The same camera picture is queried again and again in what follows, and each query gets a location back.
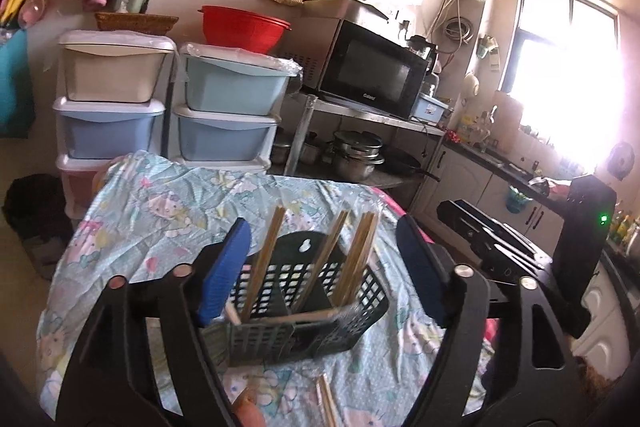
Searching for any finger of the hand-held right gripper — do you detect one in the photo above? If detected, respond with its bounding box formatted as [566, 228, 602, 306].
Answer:
[471, 236, 552, 286]
[436, 199, 554, 266]

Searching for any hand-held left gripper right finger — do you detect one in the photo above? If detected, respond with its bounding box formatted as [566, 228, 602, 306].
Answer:
[395, 214, 597, 427]

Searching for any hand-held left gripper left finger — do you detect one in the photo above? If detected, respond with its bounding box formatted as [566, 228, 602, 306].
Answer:
[57, 217, 253, 427]

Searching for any wooden chopstick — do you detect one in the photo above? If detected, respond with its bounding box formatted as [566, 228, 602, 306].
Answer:
[247, 206, 287, 322]
[315, 375, 335, 427]
[334, 213, 368, 303]
[340, 212, 375, 303]
[347, 212, 380, 300]
[294, 210, 349, 309]
[320, 374, 342, 427]
[225, 301, 342, 326]
[241, 206, 281, 323]

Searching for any dark green plastic utensil basket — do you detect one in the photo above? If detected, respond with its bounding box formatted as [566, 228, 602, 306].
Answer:
[200, 231, 391, 366]

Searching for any person's left hand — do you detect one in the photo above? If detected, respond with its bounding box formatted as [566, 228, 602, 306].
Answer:
[234, 387, 267, 427]

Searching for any white kitchen cabinet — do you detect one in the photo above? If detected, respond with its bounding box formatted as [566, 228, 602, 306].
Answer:
[414, 146, 566, 253]

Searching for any green hanging basket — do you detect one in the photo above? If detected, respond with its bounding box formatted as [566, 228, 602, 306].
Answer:
[506, 184, 532, 214]

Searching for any printed light blue tablecloth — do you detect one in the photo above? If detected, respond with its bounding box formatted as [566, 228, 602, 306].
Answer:
[37, 150, 493, 427]

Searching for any black frying pan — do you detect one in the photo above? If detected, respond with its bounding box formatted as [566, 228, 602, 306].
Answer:
[382, 147, 441, 180]

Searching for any light blue plastic box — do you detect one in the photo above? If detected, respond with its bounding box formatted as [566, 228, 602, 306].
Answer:
[411, 93, 450, 124]

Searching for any stack of steel pots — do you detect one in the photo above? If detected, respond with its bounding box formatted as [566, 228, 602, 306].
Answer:
[331, 130, 386, 182]

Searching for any light blue storage drawer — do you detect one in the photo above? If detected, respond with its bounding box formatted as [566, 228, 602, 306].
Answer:
[179, 42, 303, 116]
[172, 104, 282, 162]

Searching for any small steel pot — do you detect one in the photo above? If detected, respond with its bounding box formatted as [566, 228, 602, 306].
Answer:
[300, 132, 326, 165]

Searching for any metal shelf rack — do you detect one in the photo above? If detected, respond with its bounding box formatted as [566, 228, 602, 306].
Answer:
[282, 92, 447, 192]

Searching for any window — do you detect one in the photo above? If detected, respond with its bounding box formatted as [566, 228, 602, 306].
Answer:
[500, 0, 632, 160]

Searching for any pink storage drawer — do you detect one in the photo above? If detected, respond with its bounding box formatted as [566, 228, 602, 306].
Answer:
[56, 154, 118, 219]

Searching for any black kitchen appliance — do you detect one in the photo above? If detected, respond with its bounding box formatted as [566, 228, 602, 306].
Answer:
[406, 34, 441, 72]

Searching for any black microwave oven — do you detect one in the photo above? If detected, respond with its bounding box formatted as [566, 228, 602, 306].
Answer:
[280, 18, 430, 120]

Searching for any periwinkle blue storage drawer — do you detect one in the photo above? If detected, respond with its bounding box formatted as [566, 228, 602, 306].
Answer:
[52, 97, 166, 160]

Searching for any black trash bag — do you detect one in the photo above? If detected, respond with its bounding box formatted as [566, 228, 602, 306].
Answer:
[2, 173, 77, 244]

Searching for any cream storage drawer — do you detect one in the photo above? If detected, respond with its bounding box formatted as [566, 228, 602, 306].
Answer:
[57, 31, 175, 104]

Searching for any red plastic basin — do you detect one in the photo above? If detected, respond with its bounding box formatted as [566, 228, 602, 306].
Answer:
[198, 5, 292, 56]

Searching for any brown wicker basket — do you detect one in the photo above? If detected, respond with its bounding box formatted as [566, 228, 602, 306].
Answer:
[95, 12, 179, 32]

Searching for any teal bag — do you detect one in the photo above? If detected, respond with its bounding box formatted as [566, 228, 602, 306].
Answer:
[0, 29, 37, 138]

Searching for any coiled hose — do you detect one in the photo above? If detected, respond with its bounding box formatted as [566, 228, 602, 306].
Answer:
[442, 19, 474, 46]

